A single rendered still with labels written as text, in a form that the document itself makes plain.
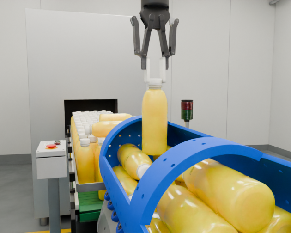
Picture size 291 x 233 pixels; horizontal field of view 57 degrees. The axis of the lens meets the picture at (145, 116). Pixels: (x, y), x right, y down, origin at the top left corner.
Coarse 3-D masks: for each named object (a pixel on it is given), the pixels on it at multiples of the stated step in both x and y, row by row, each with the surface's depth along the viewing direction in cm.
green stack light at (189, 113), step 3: (183, 111) 135; (186, 111) 135; (189, 111) 135; (192, 111) 136; (183, 114) 136; (186, 114) 135; (189, 114) 135; (192, 114) 136; (183, 117) 136; (186, 117) 135; (189, 117) 135; (192, 117) 136
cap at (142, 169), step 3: (144, 165) 66; (147, 165) 66; (141, 168) 64; (144, 168) 64; (147, 168) 65; (138, 171) 65; (141, 171) 64; (144, 171) 64; (138, 174) 65; (141, 174) 64
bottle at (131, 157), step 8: (128, 144) 82; (120, 152) 80; (128, 152) 74; (136, 152) 72; (120, 160) 78; (128, 160) 70; (136, 160) 68; (144, 160) 68; (128, 168) 69; (136, 168) 67; (136, 176) 67
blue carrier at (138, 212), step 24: (120, 144) 84; (168, 144) 88; (192, 144) 44; (216, 144) 42; (240, 144) 43; (168, 168) 40; (240, 168) 58; (264, 168) 48; (288, 168) 39; (120, 192) 52; (144, 192) 41; (288, 192) 46; (120, 216) 51; (144, 216) 39
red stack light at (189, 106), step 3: (183, 102) 135; (186, 102) 134; (189, 102) 134; (192, 102) 135; (183, 105) 135; (186, 105) 134; (189, 105) 134; (192, 105) 136; (183, 108) 135; (186, 108) 135; (189, 108) 135; (192, 108) 136
